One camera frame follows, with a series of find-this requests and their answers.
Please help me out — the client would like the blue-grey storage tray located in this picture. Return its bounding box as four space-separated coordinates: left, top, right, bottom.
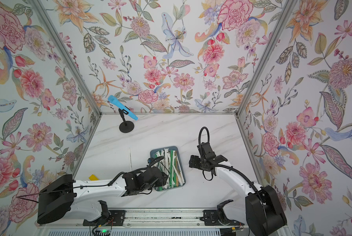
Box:
150 146 186 192

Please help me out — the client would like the green straw group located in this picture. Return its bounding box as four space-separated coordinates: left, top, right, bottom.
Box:
170 150 177 188

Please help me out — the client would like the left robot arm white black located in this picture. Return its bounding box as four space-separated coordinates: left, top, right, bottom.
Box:
37 166 168 225

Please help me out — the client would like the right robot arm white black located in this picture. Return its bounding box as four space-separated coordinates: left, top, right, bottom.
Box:
189 142 287 236

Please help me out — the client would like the black round microphone stand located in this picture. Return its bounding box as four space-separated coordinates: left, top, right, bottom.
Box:
119 109 135 133

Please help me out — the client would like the yellow block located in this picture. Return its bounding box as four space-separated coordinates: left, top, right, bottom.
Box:
89 175 99 181

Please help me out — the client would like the blue microphone on stand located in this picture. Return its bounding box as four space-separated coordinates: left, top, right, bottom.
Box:
108 95 138 121

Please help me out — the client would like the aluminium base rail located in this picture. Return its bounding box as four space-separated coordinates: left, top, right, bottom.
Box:
35 208 287 229

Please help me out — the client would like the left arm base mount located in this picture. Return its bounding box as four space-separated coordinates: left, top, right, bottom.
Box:
82 210 126 227

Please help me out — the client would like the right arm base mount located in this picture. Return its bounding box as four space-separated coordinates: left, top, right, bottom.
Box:
200 209 244 226

